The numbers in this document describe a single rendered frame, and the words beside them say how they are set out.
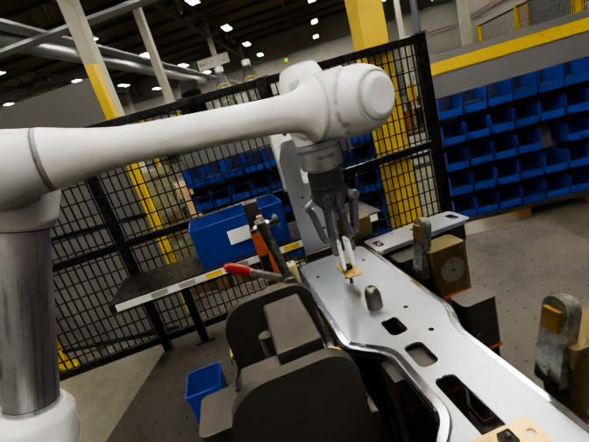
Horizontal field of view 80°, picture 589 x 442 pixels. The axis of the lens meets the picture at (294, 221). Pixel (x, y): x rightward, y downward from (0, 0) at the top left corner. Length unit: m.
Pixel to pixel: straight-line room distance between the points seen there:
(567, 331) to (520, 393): 0.10
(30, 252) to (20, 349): 0.19
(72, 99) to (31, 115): 0.31
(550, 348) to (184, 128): 0.60
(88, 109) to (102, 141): 1.99
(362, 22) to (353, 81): 0.94
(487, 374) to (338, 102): 0.44
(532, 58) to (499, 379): 2.40
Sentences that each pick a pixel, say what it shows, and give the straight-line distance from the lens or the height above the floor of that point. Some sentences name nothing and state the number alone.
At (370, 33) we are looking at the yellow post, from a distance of 1.48.
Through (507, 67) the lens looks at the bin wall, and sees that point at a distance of 2.74.
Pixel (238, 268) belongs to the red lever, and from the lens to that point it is 0.77.
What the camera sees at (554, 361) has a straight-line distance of 0.59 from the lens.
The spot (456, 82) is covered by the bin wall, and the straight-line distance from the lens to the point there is 2.62.
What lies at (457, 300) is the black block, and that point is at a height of 0.99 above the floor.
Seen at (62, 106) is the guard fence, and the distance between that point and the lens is 2.73.
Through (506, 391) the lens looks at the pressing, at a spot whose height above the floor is 1.00.
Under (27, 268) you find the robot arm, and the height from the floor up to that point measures 1.27.
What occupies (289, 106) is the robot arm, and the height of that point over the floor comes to 1.42.
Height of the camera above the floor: 1.41
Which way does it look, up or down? 16 degrees down
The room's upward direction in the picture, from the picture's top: 16 degrees counter-clockwise
